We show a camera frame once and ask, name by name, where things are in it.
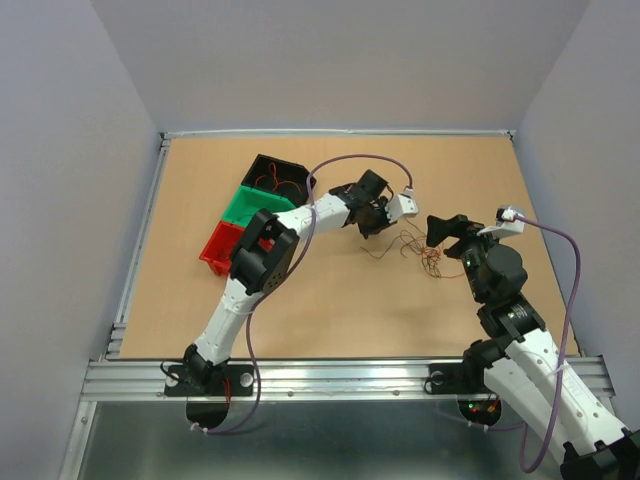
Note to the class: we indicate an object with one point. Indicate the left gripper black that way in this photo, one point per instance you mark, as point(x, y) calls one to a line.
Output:
point(380, 204)

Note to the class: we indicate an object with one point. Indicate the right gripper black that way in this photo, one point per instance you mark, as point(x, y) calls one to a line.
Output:
point(458, 226)

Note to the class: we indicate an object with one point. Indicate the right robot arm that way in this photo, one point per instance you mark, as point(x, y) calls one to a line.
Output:
point(522, 364)

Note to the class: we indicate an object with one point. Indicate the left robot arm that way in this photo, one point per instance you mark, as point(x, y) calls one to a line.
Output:
point(261, 261)

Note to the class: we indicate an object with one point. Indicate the black plastic bin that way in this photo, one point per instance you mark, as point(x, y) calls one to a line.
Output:
point(278, 177)

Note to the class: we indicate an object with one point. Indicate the green plastic bin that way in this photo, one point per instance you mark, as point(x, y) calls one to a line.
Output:
point(247, 201)

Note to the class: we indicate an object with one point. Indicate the red plastic bin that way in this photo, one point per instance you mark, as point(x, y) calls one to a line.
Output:
point(216, 253)

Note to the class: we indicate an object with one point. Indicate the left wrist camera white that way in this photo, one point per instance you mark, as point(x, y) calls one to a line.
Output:
point(402, 205)

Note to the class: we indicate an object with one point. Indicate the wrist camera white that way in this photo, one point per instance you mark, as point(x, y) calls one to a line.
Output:
point(508, 223)
point(402, 205)

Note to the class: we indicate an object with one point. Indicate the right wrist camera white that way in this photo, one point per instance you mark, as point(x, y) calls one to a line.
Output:
point(508, 223)

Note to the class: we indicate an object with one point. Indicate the aluminium mounting rail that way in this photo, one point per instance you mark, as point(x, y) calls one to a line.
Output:
point(281, 380)

